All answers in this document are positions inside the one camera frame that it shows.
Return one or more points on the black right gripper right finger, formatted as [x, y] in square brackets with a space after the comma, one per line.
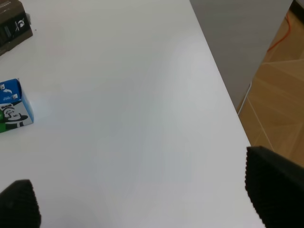
[275, 186]

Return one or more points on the blue green toothpaste box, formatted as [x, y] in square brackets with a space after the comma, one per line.
[15, 109]

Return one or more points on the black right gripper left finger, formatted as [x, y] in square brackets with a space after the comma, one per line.
[19, 206]

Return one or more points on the brown black carton box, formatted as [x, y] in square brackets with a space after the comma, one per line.
[14, 25]

